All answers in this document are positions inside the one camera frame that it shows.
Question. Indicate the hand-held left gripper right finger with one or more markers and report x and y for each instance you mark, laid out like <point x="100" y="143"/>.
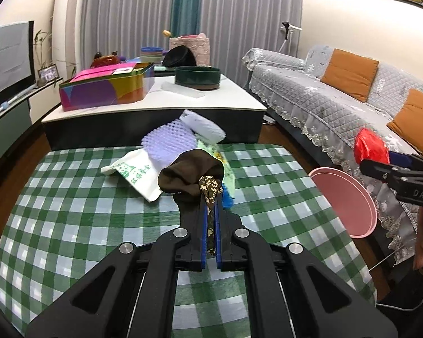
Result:
<point x="217" y="239"/>

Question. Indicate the green checked tablecloth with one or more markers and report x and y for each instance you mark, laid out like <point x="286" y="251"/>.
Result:
<point x="74" y="218"/>

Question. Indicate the green plastic wrapper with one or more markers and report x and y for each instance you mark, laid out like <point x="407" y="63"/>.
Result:
<point x="229" y="183"/>

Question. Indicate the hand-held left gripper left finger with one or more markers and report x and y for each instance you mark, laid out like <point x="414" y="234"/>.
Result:
<point x="204" y="239"/>

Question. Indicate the purple foam fruit net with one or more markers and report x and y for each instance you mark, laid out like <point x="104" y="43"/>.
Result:
<point x="165" y="141"/>

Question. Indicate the dark green round tin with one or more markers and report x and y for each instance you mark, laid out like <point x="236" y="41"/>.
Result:
<point x="197" y="77"/>

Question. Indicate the teal curtain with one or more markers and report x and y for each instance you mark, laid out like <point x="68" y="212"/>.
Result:
<point x="186" y="3"/>

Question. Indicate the red teapot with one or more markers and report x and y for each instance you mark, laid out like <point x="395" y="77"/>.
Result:
<point x="104" y="60"/>

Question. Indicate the grey curtain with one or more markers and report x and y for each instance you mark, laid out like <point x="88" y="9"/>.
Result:
<point x="127" y="14"/>

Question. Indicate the bamboo plant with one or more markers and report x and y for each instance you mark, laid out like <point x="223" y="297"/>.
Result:
<point x="42" y="49"/>

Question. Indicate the stack of coloured bowls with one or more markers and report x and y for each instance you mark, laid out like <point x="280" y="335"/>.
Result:
<point x="151" y="54"/>

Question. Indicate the white-topped coffee table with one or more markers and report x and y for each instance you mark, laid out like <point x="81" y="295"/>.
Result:
<point x="155" y="126"/>

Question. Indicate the orange cushion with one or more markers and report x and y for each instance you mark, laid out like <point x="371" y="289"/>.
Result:
<point x="416" y="123"/>
<point x="349" y="75"/>

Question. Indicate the pink round bin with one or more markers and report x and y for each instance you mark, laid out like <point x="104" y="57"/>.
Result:
<point x="345" y="200"/>

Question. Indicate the blue plastic wrapper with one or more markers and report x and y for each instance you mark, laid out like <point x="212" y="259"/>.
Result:
<point x="227" y="200"/>

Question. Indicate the white bubble wrap roll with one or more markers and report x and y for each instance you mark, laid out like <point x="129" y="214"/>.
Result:
<point x="202" y="125"/>

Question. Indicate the brown patterned cloth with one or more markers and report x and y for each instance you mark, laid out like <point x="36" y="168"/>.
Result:
<point x="186" y="172"/>

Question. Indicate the small picture frame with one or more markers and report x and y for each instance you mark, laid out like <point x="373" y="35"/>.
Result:
<point x="48" y="73"/>

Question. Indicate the black hat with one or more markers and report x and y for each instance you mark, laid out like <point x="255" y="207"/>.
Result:
<point x="178" y="58"/>

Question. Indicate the television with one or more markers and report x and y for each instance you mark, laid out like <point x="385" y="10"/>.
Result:
<point x="7" y="60"/>

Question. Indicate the pink lace basket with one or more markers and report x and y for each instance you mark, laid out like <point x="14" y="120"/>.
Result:
<point x="201" y="51"/>

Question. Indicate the yellow round-headed stick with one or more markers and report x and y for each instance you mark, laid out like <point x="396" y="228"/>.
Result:
<point x="167" y="33"/>

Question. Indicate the white power strip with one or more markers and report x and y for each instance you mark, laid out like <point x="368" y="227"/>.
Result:
<point x="269" y="119"/>

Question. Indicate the standing air conditioner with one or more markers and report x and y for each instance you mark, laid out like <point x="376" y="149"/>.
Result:
<point x="68" y="24"/>

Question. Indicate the red plastic bag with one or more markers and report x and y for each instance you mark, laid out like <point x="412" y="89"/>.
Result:
<point x="368" y="146"/>

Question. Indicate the white bag with green print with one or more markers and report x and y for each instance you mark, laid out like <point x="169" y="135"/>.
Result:
<point x="137" y="176"/>

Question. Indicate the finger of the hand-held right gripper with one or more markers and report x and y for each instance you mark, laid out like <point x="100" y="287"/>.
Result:
<point x="409" y="186"/>
<point x="414" y="160"/>

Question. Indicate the colourful tin box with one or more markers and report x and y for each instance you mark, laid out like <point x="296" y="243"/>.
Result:
<point x="98" y="91"/>

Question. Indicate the grey quilted sofa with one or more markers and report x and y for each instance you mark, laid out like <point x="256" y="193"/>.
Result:
<point x="324" y="112"/>

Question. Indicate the tv cabinet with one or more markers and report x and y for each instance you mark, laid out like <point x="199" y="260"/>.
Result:
<point x="10" y="126"/>

